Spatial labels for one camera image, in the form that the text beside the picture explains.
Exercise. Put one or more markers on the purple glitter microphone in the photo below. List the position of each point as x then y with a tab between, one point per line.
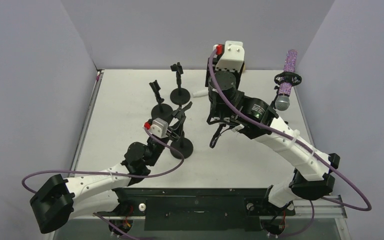
290	61

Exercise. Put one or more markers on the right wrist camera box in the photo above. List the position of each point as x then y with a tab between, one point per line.
229	56

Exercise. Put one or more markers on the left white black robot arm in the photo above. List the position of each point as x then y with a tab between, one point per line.
61	199

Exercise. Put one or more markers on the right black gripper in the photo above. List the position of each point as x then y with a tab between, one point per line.
222	121

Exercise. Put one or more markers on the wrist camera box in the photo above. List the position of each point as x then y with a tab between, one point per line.
229	56
157	127

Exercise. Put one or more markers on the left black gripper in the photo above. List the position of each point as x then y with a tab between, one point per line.
172	132

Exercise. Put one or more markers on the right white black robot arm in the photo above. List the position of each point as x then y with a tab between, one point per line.
229	107

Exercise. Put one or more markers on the white microphone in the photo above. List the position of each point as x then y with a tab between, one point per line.
200	93

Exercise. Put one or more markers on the black round-base stand white mic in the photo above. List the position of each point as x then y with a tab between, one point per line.
160	110

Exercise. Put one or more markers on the black tripod shock-mount stand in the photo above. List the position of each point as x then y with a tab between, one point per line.
284	81

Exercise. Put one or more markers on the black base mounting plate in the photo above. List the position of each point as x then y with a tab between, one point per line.
198	209

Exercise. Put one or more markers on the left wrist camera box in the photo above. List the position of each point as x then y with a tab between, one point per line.
157	127

